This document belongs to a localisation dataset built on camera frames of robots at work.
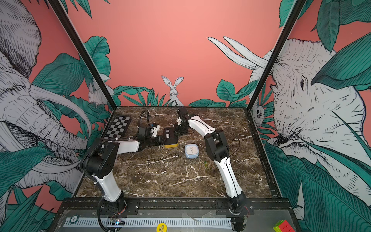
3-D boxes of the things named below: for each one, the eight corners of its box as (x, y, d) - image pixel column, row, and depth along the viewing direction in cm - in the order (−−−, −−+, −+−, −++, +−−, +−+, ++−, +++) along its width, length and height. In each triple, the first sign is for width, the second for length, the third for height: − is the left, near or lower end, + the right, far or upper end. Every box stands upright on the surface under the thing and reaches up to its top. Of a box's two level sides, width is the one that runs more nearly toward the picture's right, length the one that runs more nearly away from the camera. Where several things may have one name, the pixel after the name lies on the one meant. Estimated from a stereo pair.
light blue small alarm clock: (184, 158, 94) (184, 156, 91) (184, 146, 100) (184, 144, 97) (198, 159, 94) (199, 156, 91) (198, 146, 100) (198, 144, 97)
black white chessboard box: (106, 140, 102) (103, 136, 99) (115, 118, 115) (113, 115, 112) (124, 140, 103) (121, 137, 99) (131, 118, 116) (129, 115, 112)
